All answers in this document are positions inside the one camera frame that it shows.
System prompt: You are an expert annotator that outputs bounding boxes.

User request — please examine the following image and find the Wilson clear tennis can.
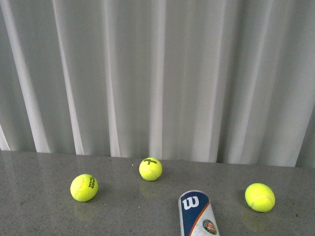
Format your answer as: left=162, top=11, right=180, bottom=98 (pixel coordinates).
left=178, top=190, right=220, bottom=236

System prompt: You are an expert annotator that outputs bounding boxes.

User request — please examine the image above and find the Wilson 3 tennis ball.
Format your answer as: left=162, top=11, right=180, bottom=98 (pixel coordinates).
left=139, top=157, right=162, bottom=181

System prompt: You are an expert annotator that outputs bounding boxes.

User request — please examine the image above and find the Head Team tennis ball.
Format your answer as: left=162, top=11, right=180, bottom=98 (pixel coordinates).
left=70, top=174, right=98, bottom=202

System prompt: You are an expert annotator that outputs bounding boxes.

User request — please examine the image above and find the plain yellow tennis ball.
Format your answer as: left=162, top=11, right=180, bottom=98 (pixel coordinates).
left=245, top=183, right=276, bottom=212

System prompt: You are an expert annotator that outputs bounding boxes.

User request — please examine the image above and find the grey pleated curtain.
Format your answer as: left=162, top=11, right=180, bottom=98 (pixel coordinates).
left=0, top=0, right=315, bottom=167

